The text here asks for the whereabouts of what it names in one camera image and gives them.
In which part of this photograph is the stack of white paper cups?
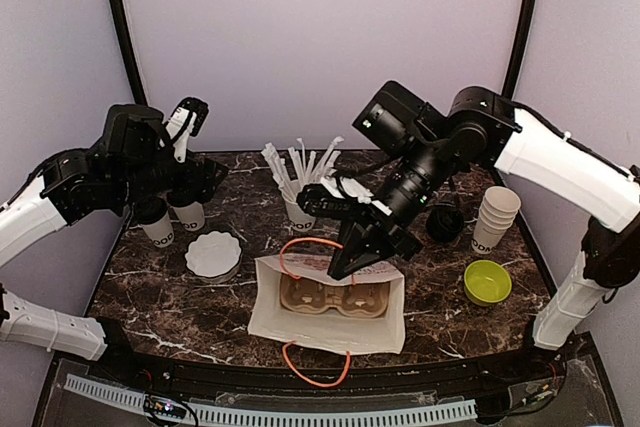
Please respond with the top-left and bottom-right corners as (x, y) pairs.
(471, 186), (521, 254)

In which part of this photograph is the black frame post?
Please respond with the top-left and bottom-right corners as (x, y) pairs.
(108, 0), (148, 105)
(480, 0), (537, 98)

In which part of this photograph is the paper cup holding straws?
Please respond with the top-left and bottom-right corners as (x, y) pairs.
(283, 195), (316, 232)

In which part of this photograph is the left black frame post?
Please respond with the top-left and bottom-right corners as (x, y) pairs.
(108, 0), (148, 105)

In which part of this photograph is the right black frame post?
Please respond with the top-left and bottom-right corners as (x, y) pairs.
(480, 0), (537, 98)

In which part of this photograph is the white paper bag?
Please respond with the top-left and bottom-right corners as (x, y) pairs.
(247, 237), (407, 388)

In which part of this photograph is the stack of black lids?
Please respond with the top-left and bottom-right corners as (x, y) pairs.
(425, 206), (465, 243)

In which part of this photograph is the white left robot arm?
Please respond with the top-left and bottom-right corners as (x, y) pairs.
(1, 97), (228, 383)

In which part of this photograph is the white paper cup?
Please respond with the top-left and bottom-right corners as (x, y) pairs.
(139, 213), (175, 248)
(173, 202), (205, 232)

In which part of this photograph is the white cable duct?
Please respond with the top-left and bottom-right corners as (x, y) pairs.
(63, 374), (478, 426)

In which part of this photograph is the green bowl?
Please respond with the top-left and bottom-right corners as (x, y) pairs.
(463, 260), (512, 307)

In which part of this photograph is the cardboard cup carrier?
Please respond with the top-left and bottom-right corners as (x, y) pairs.
(278, 276), (391, 319)

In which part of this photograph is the black cup lid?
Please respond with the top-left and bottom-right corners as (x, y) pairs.
(134, 197), (168, 225)
(167, 190), (200, 208)

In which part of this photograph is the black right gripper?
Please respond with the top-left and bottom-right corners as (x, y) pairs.
(328, 131), (453, 277)

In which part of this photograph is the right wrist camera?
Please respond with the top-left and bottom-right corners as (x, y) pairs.
(296, 183), (366, 220)

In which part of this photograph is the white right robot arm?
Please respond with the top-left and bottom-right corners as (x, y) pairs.
(328, 81), (639, 381)

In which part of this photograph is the bundle of wrapped straws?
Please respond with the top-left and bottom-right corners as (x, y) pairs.
(261, 136), (344, 202)

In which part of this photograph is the white fluted dish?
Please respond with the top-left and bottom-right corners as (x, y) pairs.
(185, 231), (242, 283)

